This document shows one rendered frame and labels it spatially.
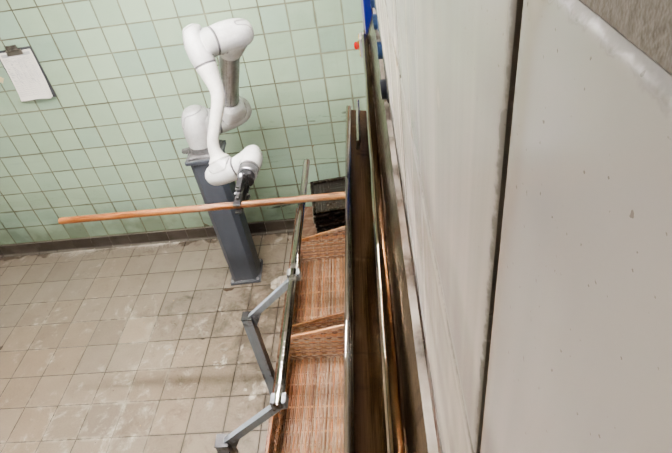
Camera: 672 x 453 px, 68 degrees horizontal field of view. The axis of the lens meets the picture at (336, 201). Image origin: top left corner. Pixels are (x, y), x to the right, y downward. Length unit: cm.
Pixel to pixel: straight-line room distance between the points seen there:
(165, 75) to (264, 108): 62
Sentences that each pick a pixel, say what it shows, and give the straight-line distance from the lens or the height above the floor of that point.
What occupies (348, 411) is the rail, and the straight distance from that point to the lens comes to 113.
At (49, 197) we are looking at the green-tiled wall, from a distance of 417.
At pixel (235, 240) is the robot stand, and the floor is 39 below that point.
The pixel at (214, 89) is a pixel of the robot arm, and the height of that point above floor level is 152.
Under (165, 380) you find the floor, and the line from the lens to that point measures 319.
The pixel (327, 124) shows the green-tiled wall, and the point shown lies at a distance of 324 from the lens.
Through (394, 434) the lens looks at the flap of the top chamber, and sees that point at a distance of 76.
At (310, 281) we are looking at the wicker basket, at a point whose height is 59.
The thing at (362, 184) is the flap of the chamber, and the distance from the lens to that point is 171.
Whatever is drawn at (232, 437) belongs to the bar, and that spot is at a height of 99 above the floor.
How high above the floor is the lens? 241
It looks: 37 degrees down
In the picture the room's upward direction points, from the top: 9 degrees counter-clockwise
